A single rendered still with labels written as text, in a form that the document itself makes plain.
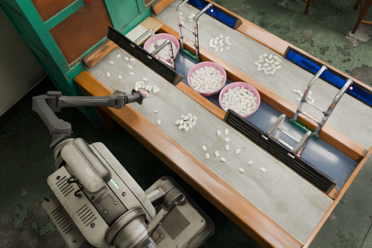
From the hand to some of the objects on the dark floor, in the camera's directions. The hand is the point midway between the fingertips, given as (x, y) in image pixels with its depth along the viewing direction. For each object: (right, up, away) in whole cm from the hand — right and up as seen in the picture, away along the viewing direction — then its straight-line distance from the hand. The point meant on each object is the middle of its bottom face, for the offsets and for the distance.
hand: (145, 94), depth 218 cm
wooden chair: (+154, +115, +151) cm, 244 cm away
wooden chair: (+220, +79, +124) cm, 264 cm away
